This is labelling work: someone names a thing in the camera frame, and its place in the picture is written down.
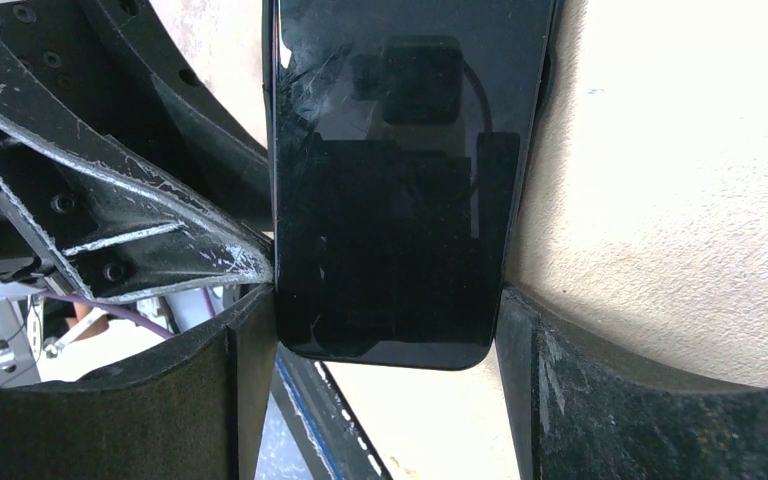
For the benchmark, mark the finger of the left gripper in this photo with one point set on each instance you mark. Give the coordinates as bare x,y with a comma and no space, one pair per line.
101,182
235,166

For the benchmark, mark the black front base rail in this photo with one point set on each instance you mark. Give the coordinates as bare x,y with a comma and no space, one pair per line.
310,431

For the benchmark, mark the black phone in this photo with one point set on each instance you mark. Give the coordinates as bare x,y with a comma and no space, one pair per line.
399,136

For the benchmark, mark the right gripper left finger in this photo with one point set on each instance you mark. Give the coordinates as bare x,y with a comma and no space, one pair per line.
191,407

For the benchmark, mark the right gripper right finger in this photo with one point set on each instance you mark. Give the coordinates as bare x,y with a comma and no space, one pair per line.
582,407

